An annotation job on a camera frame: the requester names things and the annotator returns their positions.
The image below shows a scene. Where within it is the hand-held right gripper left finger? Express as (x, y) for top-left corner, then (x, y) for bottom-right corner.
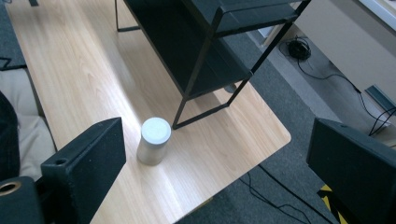
(40, 117), (127, 224)

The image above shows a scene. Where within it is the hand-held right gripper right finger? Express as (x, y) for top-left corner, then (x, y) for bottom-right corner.
(305, 117), (396, 224)

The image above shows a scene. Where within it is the white cylindrical cup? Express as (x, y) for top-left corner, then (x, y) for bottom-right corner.
(136, 117), (173, 166)

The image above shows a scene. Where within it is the black metal shelf rack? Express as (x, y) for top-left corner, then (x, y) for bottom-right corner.
(114, 0), (312, 131)

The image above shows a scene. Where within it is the yellow black floor tape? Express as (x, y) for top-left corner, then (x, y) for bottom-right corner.
(317, 184), (349, 224)

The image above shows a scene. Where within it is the dark striped clothing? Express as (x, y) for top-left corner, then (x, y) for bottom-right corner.
(0, 91), (21, 182)

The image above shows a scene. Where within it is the black floor cable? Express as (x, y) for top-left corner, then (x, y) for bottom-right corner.
(238, 164), (335, 224)

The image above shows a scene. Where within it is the black coiled cable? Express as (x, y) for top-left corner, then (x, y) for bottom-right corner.
(286, 35), (312, 62)

